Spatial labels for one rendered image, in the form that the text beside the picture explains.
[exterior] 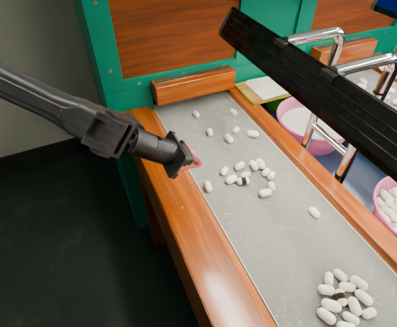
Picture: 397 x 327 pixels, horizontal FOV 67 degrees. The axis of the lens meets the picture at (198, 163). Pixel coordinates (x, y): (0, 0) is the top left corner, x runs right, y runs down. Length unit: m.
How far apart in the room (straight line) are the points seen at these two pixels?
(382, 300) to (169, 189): 0.53
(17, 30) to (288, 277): 1.61
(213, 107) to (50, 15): 1.00
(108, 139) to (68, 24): 1.29
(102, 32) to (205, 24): 0.34
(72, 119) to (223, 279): 0.43
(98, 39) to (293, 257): 0.79
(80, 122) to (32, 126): 1.50
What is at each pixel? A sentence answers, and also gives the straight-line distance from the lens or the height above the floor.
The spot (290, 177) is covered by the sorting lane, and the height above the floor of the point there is 0.74.
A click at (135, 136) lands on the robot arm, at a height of 1.00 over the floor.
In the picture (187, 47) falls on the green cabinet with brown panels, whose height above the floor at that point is 0.94.
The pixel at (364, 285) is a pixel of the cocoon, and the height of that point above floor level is 0.76.
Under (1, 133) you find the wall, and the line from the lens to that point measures 2.09.
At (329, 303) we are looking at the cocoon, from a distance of 0.71.
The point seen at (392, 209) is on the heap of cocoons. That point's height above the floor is 0.74.
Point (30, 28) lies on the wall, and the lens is 1.82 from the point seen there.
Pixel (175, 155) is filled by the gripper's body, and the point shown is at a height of 0.93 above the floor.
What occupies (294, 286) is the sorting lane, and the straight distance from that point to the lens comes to 0.72.
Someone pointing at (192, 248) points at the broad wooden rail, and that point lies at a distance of 0.70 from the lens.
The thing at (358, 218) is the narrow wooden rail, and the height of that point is 0.77.
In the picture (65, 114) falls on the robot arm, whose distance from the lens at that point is 0.57.
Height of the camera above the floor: 1.38
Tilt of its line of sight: 44 degrees down
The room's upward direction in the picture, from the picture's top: straight up
